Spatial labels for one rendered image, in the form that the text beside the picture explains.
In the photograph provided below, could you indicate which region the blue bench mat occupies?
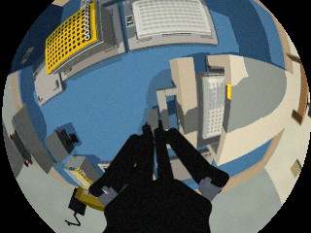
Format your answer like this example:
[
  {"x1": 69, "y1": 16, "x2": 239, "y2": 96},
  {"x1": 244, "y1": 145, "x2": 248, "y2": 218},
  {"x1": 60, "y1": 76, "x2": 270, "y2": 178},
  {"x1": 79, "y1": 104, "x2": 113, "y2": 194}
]
[{"x1": 17, "y1": 0, "x2": 285, "y2": 186}]

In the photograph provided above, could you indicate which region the blue open-top bin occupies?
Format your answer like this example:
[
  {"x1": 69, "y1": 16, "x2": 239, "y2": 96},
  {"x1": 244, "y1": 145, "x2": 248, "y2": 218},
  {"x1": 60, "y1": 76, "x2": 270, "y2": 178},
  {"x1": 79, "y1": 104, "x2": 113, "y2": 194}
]
[{"x1": 12, "y1": 4, "x2": 63, "y2": 73}]

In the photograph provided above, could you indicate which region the yellow open-top bin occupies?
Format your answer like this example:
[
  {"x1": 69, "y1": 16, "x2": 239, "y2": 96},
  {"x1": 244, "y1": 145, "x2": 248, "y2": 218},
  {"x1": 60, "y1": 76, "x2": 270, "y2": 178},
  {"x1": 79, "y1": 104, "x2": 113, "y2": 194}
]
[{"x1": 75, "y1": 186, "x2": 105, "y2": 212}]

